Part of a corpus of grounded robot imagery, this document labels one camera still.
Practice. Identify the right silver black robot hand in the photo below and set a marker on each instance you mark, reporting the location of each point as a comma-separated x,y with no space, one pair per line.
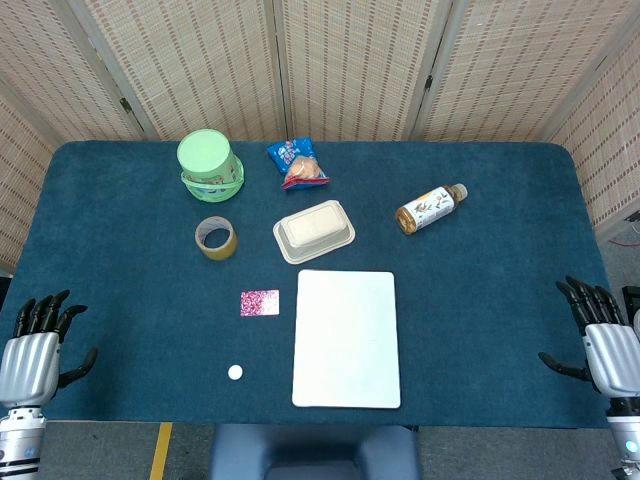
612,355

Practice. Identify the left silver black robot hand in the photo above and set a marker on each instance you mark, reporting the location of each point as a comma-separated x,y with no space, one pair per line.
27,362

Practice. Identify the pink glitter card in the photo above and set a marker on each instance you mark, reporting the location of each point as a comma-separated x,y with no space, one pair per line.
259,303

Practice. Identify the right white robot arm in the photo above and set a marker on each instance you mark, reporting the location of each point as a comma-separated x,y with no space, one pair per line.
626,432

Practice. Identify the blue padded robot base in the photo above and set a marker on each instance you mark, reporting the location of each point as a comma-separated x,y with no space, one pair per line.
310,450

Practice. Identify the white rectangular board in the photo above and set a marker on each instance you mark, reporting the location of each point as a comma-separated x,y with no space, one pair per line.
346,340

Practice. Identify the black box device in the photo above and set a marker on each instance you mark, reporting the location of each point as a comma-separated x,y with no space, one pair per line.
631,300

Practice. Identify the dark blue table cloth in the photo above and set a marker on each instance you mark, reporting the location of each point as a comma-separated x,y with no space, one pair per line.
125,300

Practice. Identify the yellow floor tape strip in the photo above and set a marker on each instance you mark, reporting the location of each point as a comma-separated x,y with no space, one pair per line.
161,452

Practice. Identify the woven bamboo screen panel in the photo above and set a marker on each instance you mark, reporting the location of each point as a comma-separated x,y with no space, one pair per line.
610,140
60,75
20,175
350,65
510,65
200,65

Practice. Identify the yellowish packing tape roll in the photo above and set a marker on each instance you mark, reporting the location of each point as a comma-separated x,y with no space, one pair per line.
221,252

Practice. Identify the amber tea bottle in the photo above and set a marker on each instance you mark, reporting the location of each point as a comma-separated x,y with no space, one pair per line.
430,209

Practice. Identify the green plastic bucket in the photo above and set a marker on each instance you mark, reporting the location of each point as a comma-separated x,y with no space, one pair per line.
207,160

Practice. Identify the beige plastic food container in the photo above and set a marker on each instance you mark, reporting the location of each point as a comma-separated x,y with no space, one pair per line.
312,230

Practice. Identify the blue red snack bag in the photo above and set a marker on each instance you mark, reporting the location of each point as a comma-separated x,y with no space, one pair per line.
295,162

